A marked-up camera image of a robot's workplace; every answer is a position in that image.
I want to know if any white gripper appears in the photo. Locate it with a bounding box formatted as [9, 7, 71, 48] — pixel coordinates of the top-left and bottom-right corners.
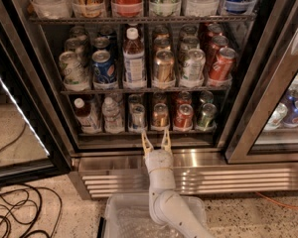
[141, 129, 173, 173]

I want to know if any orange can front bottom shelf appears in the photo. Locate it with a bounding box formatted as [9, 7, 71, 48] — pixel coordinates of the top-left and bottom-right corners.
[152, 103, 169, 127]

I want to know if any orange can shelf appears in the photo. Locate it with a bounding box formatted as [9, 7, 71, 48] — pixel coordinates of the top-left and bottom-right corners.
[153, 50, 175, 82]
[153, 38, 171, 53]
[152, 103, 169, 127]
[152, 92, 167, 105]

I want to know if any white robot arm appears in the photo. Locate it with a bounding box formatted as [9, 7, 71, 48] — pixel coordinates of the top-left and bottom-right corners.
[141, 129, 215, 238]

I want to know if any silver can front bottom shelf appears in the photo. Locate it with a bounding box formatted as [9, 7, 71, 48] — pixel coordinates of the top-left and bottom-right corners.
[131, 104, 146, 130]

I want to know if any silver can shelf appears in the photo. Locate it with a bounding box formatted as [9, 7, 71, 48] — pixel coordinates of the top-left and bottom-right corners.
[131, 104, 146, 130]
[128, 94, 143, 107]

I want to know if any red can front bottom shelf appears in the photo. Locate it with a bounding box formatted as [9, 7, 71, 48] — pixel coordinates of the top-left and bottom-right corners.
[174, 104, 194, 129]

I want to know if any orange can rear bottom shelf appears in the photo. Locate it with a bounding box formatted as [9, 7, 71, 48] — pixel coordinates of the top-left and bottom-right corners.
[152, 92, 167, 105]

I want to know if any silver can rear bottom shelf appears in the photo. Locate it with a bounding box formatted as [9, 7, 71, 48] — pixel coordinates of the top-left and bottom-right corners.
[128, 94, 143, 107]

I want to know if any clear water bottle bottom shelf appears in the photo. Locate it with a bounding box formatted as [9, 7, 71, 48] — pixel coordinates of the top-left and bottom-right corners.
[102, 97, 124, 134]

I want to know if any green can front bottom shelf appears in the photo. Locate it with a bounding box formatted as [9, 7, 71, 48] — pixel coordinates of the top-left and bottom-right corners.
[197, 103, 218, 128]

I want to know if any red can rear bottom shelf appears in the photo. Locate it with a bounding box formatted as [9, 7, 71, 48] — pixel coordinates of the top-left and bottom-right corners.
[175, 91, 192, 106]

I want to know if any steel fridge base grille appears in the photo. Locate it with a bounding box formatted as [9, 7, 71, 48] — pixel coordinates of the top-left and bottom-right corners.
[70, 149, 298, 200]

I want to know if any green can rear bottom shelf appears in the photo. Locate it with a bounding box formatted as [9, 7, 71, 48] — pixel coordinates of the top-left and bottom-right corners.
[199, 90, 214, 105]

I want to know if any brown tea bottle bottom shelf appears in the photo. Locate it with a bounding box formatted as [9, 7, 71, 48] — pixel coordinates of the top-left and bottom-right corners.
[74, 98, 100, 134]

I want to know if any brown tea bottle shelf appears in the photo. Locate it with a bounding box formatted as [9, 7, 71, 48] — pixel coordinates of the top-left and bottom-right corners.
[123, 27, 146, 83]
[74, 98, 100, 134]

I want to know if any brown tea bottle middle shelf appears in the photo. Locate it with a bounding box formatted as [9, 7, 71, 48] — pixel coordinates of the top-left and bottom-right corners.
[123, 27, 146, 83]

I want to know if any orange can front middle shelf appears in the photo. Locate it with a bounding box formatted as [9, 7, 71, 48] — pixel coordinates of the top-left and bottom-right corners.
[153, 50, 175, 82]

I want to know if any white can front middle shelf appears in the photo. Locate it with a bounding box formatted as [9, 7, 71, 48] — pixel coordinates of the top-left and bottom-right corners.
[181, 49, 206, 81]

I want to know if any blue pepsi can middle shelf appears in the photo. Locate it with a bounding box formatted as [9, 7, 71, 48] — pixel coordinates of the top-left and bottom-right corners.
[92, 50, 116, 84]

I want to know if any red can front middle shelf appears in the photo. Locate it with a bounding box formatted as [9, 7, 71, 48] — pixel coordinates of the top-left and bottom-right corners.
[209, 48, 236, 81]

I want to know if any white green can middle shelf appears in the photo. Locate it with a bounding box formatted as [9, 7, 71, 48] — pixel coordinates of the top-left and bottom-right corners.
[59, 51, 87, 85]

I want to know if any closed right fridge door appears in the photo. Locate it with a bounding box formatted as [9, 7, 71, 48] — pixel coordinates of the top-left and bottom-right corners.
[219, 0, 298, 164]

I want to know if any open glass fridge door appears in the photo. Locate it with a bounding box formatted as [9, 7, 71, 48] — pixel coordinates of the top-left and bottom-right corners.
[0, 13, 70, 187]

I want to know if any white can right fridge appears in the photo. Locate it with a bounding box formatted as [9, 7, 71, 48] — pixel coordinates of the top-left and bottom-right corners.
[264, 103, 288, 131]

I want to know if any blue can right fridge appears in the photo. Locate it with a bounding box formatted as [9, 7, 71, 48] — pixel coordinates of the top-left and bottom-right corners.
[283, 100, 298, 128]

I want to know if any clear bottle top shelf right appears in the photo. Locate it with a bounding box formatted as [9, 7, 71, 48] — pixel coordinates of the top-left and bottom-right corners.
[183, 0, 220, 17]

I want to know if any clear plastic bin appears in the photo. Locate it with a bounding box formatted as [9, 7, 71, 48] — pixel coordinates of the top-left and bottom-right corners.
[104, 192, 210, 238]

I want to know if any black cable on floor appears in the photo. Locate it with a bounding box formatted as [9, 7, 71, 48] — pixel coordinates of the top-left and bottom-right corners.
[0, 122, 64, 238]

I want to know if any orange cable on floor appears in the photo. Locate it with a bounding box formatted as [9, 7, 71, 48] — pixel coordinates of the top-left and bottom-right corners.
[254, 191, 298, 212]

